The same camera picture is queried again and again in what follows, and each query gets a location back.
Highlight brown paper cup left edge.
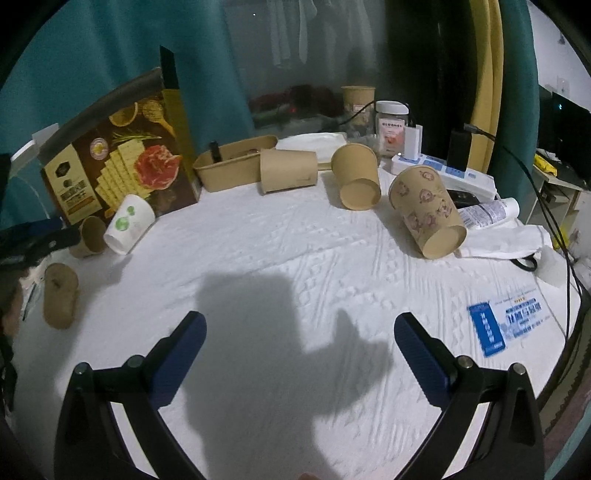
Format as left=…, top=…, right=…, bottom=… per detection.
left=43, top=263, right=79, bottom=330

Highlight small brown paper cup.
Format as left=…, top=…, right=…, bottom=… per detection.
left=69, top=216, right=106, bottom=259

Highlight white green paper cup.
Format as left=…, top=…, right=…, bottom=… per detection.
left=103, top=194, right=155, bottom=255

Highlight patterned brown paper cup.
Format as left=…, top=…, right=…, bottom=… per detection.
left=389, top=165, right=467, bottom=259

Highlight plain brown paper cup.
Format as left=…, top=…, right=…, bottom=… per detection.
left=331, top=143, right=382, bottom=211

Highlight brown paper cup lying sideways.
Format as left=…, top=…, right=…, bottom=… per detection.
left=259, top=149, right=318, bottom=194

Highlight upright brown paper cup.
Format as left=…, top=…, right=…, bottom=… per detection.
left=342, top=85, right=376, bottom=137

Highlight blue white leaflet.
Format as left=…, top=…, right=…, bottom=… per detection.
left=468, top=287, right=551, bottom=357

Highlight white tissue paper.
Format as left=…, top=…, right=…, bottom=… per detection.
left=455, top=220, right=552, bottom=260

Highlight white textured table cloth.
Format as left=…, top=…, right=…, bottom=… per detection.
left=10, top=173, right=580, bottom=479

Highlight white tube with label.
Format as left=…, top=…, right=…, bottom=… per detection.
left=459, top=198, right=520, bottom=230

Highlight white blue flat box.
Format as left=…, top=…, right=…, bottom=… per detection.
left=388, top=154, right=497, bottom=202

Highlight brown cracker snack box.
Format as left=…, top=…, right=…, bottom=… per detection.
left=39, top=89, right=200, bottom=225

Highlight brown paper food tray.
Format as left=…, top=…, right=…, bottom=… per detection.
left=193, top=135, right=279, bottom=193

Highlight white charger adapter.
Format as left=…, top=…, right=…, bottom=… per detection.
left=404, top=125, right=423, bottom=160

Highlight clear jar white lid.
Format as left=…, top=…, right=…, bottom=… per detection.
left=375, top=100, right=410, bottom=156

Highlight yellow hoop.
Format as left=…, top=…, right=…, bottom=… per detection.
left=467, top=0, right=506, bottom=173

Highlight teal curtain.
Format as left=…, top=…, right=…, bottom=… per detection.
left=0, top=0, right=256, bottom=229

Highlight black cable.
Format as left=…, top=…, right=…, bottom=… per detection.
left=462, top=122, right=584, bottom=340

